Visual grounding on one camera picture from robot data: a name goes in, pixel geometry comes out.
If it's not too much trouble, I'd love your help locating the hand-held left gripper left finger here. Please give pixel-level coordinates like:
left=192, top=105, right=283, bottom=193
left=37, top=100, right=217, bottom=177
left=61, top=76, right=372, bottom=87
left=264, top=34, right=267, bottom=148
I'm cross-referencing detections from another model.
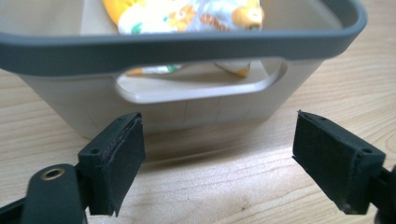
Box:
left=77, top=112, right=147, bottom=217

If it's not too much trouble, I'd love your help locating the beige basket with grey rim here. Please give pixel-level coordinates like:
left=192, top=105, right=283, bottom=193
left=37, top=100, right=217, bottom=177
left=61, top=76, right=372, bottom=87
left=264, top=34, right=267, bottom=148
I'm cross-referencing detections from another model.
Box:
left=0, top=0, right=368, bottom=140

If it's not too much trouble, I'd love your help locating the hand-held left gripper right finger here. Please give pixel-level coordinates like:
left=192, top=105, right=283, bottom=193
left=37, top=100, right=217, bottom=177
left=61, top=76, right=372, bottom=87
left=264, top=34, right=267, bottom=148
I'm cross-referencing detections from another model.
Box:
left=291, top=109, right=387, bottom=216

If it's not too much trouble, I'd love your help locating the white and yellow printed packet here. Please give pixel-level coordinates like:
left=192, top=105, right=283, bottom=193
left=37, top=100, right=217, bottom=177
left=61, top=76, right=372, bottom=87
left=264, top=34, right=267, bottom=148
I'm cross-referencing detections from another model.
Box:
left=102, top=0, right=265, bottom=78

